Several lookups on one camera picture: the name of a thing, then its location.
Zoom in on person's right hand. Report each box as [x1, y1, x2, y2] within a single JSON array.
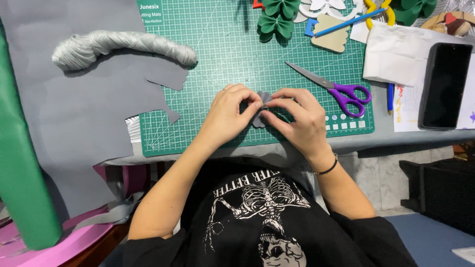
[[260, 88, 333, 161]]

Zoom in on person's left hand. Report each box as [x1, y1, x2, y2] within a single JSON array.
[[197, 83, 263, 145]]

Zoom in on grey foam piece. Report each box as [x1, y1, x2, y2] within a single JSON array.
[[252, 91, 274, 129]]

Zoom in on green cutting mat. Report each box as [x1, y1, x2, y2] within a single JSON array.
[[136, 0, 375, 157]]

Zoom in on blue pen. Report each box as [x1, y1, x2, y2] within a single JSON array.
[[387, 83, 395, 115]]

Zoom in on beige foam cutout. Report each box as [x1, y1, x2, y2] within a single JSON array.
[[311, 14, 351, 53]]

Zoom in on blue foam cutout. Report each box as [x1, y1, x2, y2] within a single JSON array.
[[304, 18, 320, 38]]

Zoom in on person's black printed shirt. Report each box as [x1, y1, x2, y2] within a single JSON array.
[[122, 157, 419, 267]]

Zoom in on green foam bow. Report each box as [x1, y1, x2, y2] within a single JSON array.
[[390, 0, 438, 26], [261, 0, 301, 19], [258, 12, 295, 42]]

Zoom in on paper with coloured marks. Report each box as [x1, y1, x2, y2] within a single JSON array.
[[393, 52, 475, 133]]

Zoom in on blue pencil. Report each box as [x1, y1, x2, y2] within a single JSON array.
[[314, 7, 389, 38]]

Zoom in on white paper sheet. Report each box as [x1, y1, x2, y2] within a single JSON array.
[[350, 19, 475, 88]]

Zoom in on white foam cutout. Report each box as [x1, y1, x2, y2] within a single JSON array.
[[293, 0, 364, 23]]

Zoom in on skein of silver thread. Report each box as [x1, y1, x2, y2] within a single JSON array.
[[51, 30, 198, 72]]

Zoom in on black smartphone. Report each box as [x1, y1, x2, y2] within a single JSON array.
[[418, 42, 474, 130]]

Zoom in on large grey foam sheet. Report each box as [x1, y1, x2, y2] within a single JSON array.
[[0, 0, 189, 223]]

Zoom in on black bag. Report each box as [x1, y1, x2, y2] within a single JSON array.
[[399, 157, 475, 236]]

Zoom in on brown and red foam figure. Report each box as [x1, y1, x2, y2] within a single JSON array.
[[420, 11, 475, 38]]

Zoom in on green foam roll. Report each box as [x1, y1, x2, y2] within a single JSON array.
[[0, 22, 63, 251]]

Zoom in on pink foam sheet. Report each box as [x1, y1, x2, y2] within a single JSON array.
[[0, 163, 149, 267]]

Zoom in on purple handled scissors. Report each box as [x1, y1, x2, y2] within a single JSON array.
[[285, 61, 372, 118]]

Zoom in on black bracelet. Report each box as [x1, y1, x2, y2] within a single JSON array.
[[312, 153, 338, 176]]

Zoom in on yellow scissors handle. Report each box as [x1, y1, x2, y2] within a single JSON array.
[[364, 0, 396, 31]]

